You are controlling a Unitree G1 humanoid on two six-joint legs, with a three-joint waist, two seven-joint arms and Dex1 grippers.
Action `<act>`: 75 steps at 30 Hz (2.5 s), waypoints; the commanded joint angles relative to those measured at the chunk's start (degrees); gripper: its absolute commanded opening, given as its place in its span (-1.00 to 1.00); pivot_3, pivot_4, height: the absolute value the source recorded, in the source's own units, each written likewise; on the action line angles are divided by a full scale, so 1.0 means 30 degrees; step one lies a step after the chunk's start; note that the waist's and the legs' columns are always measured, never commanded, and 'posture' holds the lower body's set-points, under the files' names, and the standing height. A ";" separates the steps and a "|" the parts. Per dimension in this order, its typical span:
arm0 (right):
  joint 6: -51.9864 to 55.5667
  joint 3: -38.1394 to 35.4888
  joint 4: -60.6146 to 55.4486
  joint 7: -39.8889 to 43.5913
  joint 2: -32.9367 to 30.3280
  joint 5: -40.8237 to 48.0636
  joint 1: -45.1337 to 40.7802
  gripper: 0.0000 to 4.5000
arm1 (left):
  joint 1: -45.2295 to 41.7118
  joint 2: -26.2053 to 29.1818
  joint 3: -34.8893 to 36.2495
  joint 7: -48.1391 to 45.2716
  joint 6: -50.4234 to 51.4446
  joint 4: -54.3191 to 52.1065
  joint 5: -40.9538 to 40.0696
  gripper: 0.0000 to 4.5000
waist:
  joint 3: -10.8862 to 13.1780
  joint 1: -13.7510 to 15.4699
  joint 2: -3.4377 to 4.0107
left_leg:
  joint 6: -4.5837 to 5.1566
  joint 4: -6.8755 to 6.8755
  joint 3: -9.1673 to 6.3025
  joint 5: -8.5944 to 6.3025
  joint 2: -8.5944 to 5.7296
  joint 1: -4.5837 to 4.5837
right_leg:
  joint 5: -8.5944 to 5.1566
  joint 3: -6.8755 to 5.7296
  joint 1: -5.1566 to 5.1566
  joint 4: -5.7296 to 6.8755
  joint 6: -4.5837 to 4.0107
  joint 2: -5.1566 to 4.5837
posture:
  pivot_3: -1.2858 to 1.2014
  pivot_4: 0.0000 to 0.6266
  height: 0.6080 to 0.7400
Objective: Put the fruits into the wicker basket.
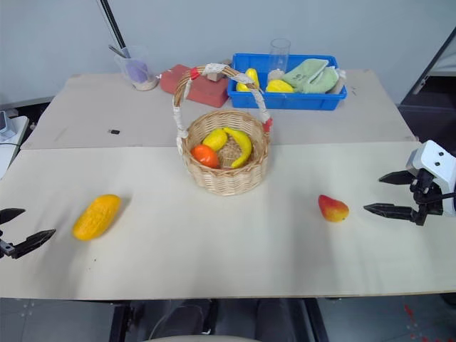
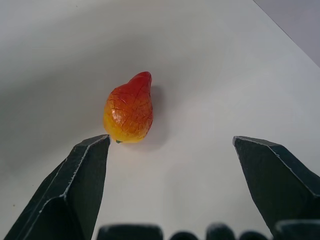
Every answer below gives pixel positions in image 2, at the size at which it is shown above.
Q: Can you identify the red yellow toy mango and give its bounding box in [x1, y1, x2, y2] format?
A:
[103, 71, 154, 144]

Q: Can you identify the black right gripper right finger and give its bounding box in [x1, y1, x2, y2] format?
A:
[232, 135, 320, 235]

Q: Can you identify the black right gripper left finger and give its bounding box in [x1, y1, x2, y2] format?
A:
[4, 133, 112, 240]

